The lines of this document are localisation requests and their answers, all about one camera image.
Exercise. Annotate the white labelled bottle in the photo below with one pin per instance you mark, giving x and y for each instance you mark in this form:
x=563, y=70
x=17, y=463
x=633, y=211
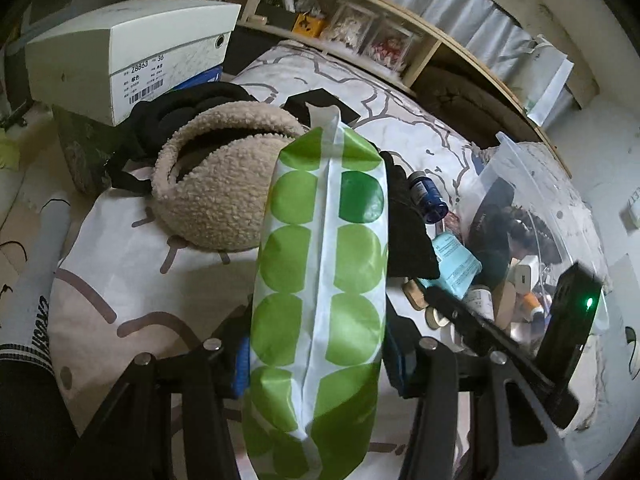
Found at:
x=480, y=302

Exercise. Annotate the yellow green cloth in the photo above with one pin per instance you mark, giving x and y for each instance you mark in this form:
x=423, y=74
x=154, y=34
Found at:
x=7, y=152

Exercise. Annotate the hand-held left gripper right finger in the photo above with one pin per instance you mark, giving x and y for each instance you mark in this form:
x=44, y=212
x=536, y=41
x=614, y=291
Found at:
x=397, y=362

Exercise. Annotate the printed blanket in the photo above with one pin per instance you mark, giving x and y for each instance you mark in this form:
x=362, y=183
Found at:
x=150, y=270

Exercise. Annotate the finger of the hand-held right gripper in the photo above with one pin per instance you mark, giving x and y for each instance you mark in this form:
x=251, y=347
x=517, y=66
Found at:
x=470, y=320

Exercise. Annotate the dark brown quilt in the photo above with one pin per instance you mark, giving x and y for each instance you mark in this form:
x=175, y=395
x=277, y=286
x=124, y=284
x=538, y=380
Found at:
x=470, y=105

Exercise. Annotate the blue box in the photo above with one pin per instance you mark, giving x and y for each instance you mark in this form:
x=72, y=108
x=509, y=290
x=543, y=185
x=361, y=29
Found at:
x=200, y=78

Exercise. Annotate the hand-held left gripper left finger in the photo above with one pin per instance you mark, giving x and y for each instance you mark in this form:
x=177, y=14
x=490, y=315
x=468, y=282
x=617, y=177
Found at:
x=240, y=365

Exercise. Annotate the dark green patterned bin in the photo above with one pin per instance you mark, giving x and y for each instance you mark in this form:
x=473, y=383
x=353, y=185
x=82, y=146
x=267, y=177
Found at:
x=85, y=150

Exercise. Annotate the black glove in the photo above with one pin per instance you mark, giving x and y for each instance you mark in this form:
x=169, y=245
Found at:
x=407, y=240

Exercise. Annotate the wooden shelf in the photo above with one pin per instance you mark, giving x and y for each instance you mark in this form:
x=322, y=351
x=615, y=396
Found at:
x=422, y=60

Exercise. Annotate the clear plastic container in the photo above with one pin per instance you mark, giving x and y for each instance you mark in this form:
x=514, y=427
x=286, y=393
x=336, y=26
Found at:
x=500, y=170

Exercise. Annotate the blue bottle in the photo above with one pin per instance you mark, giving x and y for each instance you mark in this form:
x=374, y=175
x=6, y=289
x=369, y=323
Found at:
x=427, y=197

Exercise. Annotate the black trouser leg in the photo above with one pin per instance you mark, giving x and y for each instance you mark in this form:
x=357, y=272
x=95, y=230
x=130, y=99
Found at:
x=35, y=420

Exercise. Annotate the black cloth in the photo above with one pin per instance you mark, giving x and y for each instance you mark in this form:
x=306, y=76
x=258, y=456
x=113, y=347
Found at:
x=165, y=110

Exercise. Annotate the white power adapter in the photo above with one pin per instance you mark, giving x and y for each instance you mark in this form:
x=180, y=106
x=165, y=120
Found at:
x=525, y=272

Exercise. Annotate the brown patterned packet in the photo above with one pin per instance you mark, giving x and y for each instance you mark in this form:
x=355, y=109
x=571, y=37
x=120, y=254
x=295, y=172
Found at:
x=452, y=222

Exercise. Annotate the black box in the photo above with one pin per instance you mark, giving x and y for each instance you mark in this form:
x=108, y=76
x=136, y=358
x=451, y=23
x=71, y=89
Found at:
x=320, y=102

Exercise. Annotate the green dotted tissue pack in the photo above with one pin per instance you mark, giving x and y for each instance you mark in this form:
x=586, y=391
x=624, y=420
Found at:
x=310, y=285

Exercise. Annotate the yellow box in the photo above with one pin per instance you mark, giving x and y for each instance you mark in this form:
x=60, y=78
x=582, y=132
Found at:
x=309, y=25

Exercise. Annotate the clear doll display box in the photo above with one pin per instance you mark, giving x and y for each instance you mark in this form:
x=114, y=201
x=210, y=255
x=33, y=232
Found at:
x=390, y=50
x=347, y=27

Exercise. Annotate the light blue packet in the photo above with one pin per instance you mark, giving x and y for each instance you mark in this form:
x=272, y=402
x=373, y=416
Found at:
x=455, y=262

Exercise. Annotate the white paper bag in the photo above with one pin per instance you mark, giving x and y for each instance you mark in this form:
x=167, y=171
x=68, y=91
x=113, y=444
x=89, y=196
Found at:
x=547, y=80

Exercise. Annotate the white shoe box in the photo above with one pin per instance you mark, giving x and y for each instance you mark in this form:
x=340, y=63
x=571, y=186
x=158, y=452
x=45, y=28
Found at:
x=165, y=55

